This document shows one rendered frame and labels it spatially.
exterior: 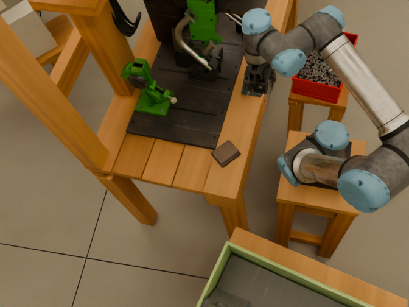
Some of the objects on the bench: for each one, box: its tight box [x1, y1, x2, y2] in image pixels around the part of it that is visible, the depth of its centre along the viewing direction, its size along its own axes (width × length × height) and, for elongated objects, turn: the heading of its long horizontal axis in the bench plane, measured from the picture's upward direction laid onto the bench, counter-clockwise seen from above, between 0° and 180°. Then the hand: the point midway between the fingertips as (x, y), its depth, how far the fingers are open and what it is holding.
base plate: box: [125, 12, 244, 150], centre depth 201 cm, size 42×110×2 cm, turn 168°
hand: (260, 89), depth 136 cm, fingers open, 4 cm apart
